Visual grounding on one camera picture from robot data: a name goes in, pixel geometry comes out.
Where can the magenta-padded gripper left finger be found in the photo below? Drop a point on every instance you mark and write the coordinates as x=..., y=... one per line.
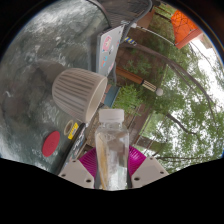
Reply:
x=87, y=163

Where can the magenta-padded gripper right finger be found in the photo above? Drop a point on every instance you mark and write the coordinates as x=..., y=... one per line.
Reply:
x=137, y=163

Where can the clear white-capped drink bottle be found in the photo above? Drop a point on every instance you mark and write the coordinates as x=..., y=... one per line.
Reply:
x=111, y=140

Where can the yellow sticker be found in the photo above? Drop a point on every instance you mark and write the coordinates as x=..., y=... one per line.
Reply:
x=73, y=130

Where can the beige tape roll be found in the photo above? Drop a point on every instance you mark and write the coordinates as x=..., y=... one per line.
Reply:
x=66, y=128

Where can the flat round red coaster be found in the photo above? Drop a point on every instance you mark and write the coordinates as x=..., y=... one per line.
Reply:
x=50, y=144

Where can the forked dark-trunk tree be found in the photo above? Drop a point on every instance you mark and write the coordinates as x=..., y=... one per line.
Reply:
x=176, y=121

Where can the green plant in blue pot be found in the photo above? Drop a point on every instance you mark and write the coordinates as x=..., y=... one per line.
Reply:
x=128, y=98

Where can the white ribbed mug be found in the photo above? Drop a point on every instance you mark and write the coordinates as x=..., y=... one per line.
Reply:
x=75, y=91

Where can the slender grey-trunk tree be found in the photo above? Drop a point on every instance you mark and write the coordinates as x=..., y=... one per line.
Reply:
x=173, y=66

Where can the silver laptop with stickers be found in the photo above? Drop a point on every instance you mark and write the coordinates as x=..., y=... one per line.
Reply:
x=108, y=50

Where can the yellow blue striped cone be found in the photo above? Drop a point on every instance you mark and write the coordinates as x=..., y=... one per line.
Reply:
x=130, y=41

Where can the orange canopy tent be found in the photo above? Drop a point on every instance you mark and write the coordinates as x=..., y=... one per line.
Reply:
x=185, y=28

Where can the wooden lamp post with globe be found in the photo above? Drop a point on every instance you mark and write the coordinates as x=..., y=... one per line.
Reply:
x=133, y=77

